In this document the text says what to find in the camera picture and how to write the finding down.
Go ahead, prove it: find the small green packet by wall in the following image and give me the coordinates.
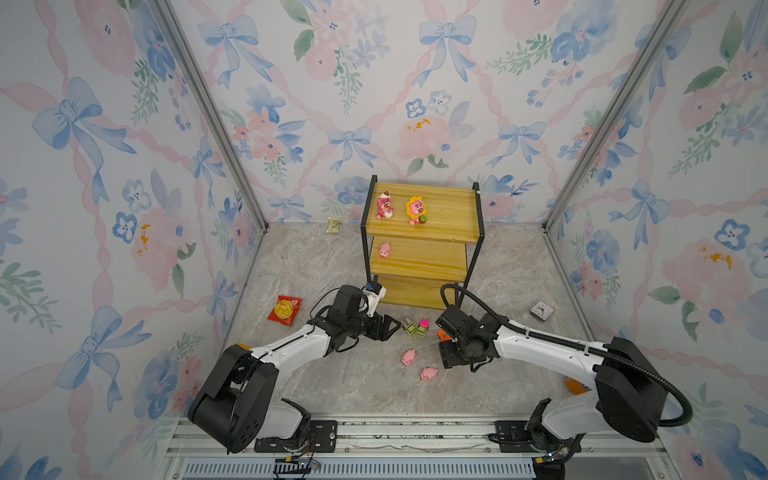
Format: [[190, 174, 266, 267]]
[[325, 217, 342, 235]]

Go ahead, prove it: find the green truck pink mixer toy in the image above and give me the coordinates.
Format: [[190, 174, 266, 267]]
[[414, 319, 430, 338]]

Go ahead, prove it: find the pink pig toy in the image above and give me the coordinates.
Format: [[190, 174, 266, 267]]
[[419, 367, 438, 381], [401, 349, 417, 366]]

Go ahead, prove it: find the pink bear strawberry hat figure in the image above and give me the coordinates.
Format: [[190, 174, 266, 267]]
[[376, 191, 394, 220]]

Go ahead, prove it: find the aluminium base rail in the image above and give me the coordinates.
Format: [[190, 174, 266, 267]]
[[155, 414, 681, 479]]

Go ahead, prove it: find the pink pig toy upper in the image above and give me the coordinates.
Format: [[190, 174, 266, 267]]
[[401, 349, 417, 366]]

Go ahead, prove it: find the red and green toy truck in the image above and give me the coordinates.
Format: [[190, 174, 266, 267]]
[[402, 318, 416, 335]]

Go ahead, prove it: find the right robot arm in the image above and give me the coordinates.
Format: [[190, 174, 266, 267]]
[[437, 305, 667, 453]]

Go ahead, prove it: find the pink bear yellow flower figure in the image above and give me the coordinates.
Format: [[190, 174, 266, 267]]
[[406, 196, 427, 225]]

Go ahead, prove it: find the wooden shelf black metal frame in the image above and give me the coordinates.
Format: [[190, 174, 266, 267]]
[[360, 175, 485, 310]]

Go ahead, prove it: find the red yellow snack packet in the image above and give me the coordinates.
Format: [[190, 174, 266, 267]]
[[268, 295, 302, 326]]

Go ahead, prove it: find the small white alarm clock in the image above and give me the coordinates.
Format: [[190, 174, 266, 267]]
[[530, 301, 555, 321]]

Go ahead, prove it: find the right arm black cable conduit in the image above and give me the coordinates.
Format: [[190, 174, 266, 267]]
[[439, 283, 694, 428]]

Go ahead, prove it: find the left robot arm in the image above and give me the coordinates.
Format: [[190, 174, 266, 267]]
[[187, 282, 401, 453]]

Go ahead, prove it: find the orange can right side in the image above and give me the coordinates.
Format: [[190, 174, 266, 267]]
[[565, 377, 591, 395]]

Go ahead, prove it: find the pink pig on middle shelf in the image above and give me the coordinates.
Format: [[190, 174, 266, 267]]
[[379, 242, 391, 259]]

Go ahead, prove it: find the pink pig toy lower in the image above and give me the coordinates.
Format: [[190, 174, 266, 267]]
[[419, 367, 438, 381]]

